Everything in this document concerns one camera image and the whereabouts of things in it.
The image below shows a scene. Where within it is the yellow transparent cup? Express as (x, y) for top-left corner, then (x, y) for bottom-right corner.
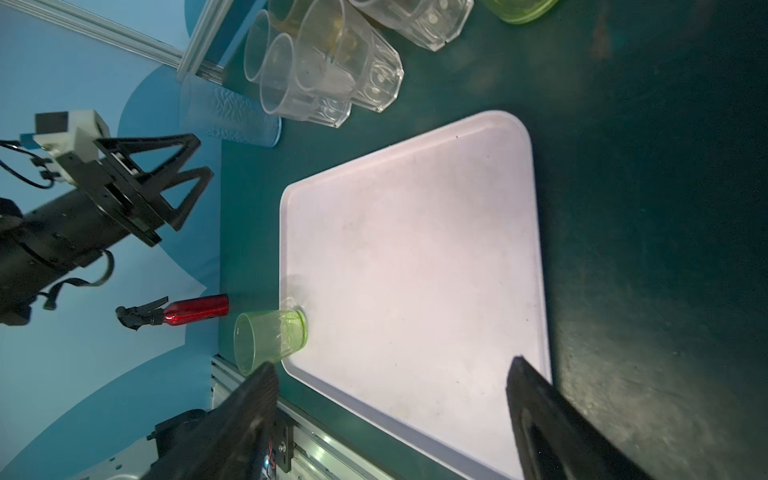
(267, 0), (313, 37)

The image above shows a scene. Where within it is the clear faceted glass back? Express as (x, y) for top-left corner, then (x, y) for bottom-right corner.
(243, 9), (280, 84)

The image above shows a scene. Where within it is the tall blue textured cup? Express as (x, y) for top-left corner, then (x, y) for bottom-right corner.
(179, 75), (282, 148)

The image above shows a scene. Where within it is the clear faceted glass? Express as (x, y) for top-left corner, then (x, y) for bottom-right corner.
(259, 33), (352, 128)
(297, 0), (404, 113)
(351, 0), (474, 52)
(243, 9), (280, 84)

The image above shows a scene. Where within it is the pink plastic tray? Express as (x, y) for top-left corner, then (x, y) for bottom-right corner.
(279, 111), (551, 479)

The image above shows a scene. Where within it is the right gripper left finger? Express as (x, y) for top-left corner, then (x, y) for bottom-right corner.
(143, 362), (279, 479)

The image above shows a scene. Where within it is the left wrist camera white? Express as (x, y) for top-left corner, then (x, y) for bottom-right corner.
(19, 110), (111, 162)

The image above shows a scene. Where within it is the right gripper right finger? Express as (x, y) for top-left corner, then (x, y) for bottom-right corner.
(506, 356), (650, 479)

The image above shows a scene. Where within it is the tall green cup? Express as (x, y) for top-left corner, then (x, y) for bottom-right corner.
(481, 0), (558, 25)

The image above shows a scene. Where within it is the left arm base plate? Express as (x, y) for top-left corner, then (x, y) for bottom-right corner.
(261, 408), (295, 480)

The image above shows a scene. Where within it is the aluminium frame rear bar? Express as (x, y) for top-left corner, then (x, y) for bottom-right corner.
(2, 0), (232, 84)

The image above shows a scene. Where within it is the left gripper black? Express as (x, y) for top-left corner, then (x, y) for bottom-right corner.
(1, 134), (214, 326)

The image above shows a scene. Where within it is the small green cup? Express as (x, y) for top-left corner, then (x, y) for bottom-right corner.
(233, 310), (308, 376)

